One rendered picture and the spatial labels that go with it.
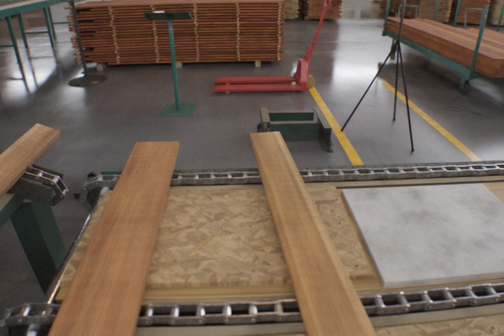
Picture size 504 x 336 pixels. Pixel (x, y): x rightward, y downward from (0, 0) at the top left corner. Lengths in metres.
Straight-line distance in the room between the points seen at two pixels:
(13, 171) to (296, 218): 1.10
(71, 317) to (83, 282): 0.11
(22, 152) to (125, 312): 0.97
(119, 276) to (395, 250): 0.82
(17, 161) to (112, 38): 5.06
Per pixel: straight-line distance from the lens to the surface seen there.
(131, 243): 1.12
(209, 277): 1.05
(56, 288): 1.23
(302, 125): 3.39
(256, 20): 6.25
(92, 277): 1.06
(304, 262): 1.03
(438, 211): 1.41
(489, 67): 5.31
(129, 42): 6.44
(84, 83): 5.92
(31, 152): 1.71
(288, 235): 1.10
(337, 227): 1.22
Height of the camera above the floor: 1.61
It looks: 28 degrees down
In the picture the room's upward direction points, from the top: straight up
